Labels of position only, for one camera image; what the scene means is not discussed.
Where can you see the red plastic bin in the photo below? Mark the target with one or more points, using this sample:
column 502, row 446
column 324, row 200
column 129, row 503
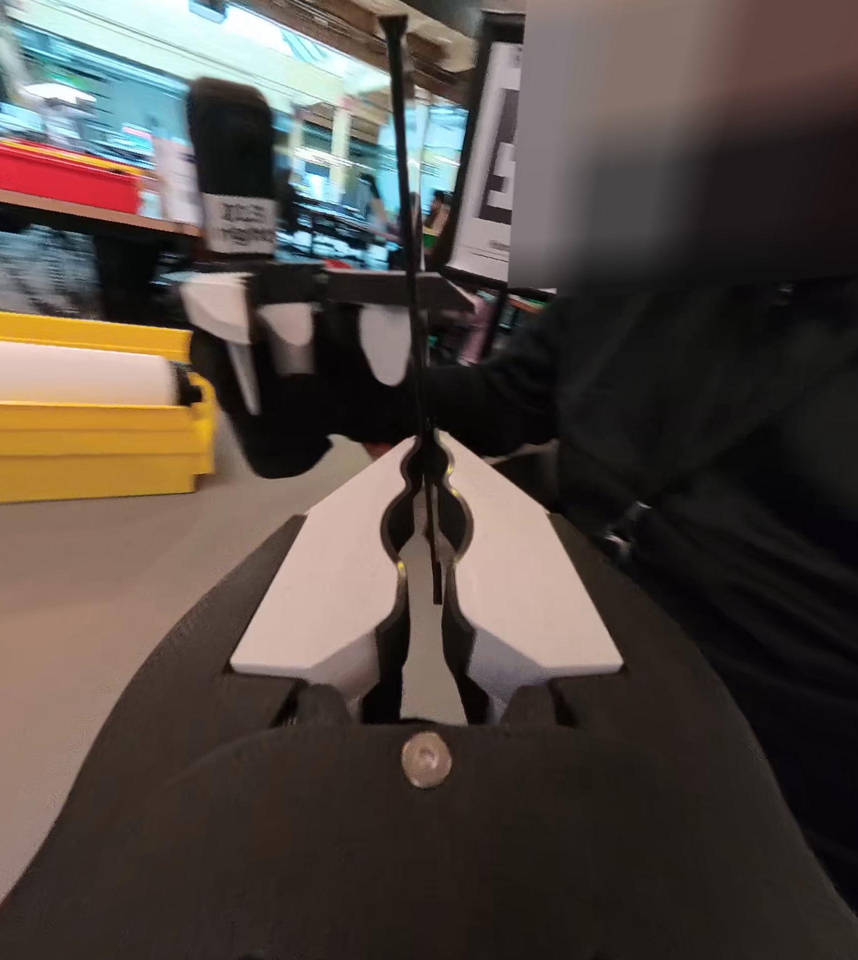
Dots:
column 47, row 173

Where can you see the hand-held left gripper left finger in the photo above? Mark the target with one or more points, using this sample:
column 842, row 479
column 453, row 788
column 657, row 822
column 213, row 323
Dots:
column 317, row 600

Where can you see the black fabric piece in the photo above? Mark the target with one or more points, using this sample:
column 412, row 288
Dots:
column 407, row 180

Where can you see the yellow plastic bin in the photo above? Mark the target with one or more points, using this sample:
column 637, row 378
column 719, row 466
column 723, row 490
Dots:
column 69, row 450

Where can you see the black framed tag sign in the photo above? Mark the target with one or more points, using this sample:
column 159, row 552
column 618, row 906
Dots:
column 492, row 165

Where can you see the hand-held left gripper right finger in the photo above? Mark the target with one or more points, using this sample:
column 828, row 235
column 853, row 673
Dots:
column 541, row 600

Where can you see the white roll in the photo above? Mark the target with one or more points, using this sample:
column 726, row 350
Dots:
column 54, row 372

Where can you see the long wooden desk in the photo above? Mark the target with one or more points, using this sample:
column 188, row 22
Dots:
column 69, row 210

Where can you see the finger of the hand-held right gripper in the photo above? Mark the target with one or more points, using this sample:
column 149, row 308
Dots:
column 369, row 288

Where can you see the person's right hand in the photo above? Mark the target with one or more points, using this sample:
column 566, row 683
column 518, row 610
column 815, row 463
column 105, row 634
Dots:
column 324, row 413

